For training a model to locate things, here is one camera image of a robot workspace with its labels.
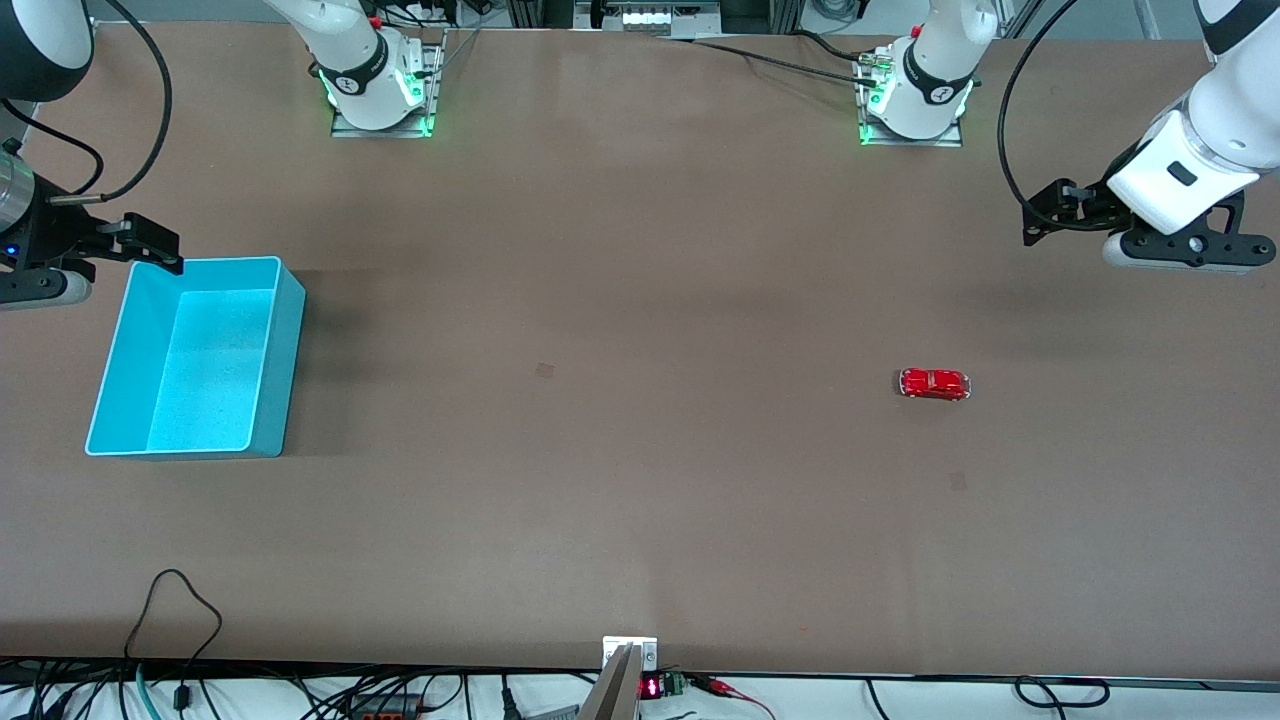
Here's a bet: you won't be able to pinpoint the aluminium profile frame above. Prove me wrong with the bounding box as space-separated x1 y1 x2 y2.
505 0 579 30

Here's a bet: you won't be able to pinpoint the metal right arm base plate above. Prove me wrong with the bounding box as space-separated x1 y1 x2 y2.
330 28 447 140

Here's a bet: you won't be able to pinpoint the black cable on table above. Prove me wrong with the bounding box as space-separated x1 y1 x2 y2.
640 30 886 91

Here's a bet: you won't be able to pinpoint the thin black looped cable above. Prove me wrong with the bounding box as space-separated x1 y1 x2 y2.
122 568 225 720

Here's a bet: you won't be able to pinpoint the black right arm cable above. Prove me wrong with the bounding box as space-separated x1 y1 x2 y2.
0 0 174 207

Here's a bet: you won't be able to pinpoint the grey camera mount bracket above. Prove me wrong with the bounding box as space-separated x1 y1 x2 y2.
580 636 660 720

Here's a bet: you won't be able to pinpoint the red beetle toy car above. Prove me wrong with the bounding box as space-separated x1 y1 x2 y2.
897 366 973 403

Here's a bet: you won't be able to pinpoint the device with white lights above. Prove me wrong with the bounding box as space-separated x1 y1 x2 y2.
574 0 722 32

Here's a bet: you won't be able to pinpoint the blue plastic box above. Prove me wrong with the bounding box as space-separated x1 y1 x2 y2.
84 256 307 460

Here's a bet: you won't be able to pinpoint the red and black clip leads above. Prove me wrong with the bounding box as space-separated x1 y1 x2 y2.
689 674 777 720

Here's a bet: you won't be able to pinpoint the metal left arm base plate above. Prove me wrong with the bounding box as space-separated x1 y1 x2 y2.
857 48 965 149

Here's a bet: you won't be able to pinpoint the black coiled cable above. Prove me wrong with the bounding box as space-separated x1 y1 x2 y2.
1014 676 1112 710

